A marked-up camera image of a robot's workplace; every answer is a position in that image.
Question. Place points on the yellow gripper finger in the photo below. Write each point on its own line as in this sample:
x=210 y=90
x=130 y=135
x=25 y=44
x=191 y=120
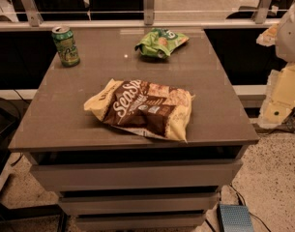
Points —
x=268 y=37
x=280 y=98

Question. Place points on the green rice chip bag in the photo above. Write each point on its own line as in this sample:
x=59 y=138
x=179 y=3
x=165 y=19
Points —
x=160 y=43

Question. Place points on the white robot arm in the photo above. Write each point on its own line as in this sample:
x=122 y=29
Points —
x=285 y=38

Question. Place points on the brown SeaSalt chip bag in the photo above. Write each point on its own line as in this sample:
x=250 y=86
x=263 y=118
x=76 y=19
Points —
x=143 y=108

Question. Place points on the green soda can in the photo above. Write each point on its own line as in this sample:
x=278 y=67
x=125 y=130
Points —
x=63 y=38

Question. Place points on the blue grey floor box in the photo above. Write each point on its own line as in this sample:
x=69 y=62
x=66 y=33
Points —
x=234 y=218

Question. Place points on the grey drawer cabinet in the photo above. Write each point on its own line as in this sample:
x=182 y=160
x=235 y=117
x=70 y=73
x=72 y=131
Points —
x=112 y=179

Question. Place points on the metal railing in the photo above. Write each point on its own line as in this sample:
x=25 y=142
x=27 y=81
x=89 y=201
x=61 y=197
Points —
x=146 y=12

